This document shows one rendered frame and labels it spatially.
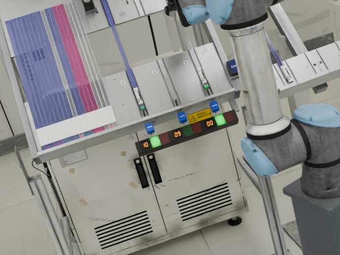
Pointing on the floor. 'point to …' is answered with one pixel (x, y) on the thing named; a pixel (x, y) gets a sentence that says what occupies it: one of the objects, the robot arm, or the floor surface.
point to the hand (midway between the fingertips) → (177, 15)
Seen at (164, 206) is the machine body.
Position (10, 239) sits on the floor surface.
